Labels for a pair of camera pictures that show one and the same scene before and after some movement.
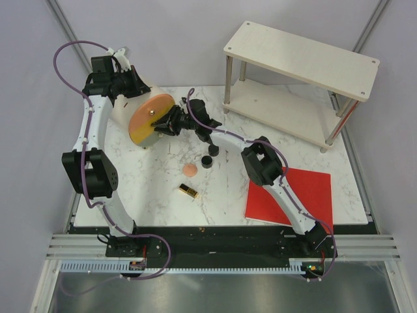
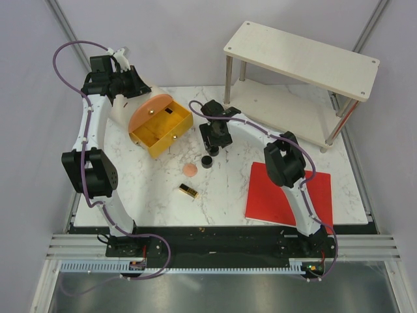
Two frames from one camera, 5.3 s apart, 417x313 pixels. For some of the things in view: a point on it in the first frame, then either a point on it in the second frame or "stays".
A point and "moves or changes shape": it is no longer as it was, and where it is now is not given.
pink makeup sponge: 190,170 stays
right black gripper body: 180,121 → 215,139
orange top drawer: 148,108 stays
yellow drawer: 146,127 moves or changes shape
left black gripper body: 127,84 stays
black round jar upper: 213,150 stays
